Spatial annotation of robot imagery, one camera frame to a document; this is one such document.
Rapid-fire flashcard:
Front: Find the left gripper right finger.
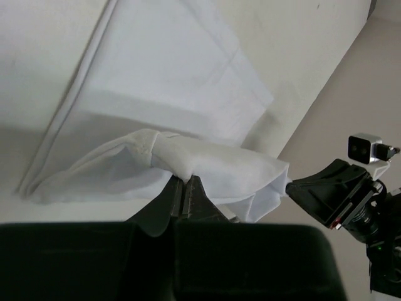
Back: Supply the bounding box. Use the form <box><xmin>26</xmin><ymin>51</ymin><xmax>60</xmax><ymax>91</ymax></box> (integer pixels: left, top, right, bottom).
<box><xmin>183</xmin><ymin>176</ymin><xmax>239</xmax><ymax>223</ymax></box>

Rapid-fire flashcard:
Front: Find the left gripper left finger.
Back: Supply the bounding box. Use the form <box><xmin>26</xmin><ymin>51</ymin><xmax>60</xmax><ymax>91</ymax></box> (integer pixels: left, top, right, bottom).
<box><xmin>125</xmin><ymin>176</ymin><xmax>184</xmax><ymax>237</ymax></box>

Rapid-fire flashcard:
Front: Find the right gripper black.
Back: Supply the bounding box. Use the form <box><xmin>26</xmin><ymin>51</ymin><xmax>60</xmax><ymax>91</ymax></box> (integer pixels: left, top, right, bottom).
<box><xmin>286</xmin><ymin>159</ymin><xmax>400</xmax><ymax>245</ymax></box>

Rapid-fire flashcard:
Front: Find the white skirt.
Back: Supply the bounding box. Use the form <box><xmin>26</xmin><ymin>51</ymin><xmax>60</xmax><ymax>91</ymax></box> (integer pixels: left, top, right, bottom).
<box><xmin>19</xmin><ymin>1</ymin><xmax>288</xmax><ymax>223</ymax></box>

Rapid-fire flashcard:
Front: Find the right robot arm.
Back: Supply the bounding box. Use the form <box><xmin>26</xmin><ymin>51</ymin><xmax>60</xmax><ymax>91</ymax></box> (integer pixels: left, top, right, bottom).
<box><xmin>286</xmin><ymin>159</ymin><xmax>400</xmax><ymax>298</ymax></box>

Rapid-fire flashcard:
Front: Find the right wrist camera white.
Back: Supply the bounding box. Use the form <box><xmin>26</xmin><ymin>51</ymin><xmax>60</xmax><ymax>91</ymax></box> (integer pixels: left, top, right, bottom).
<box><xmin>347</xmin><ymin>133</ymin><xmax>400</xmax><ymax>181</ymax></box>

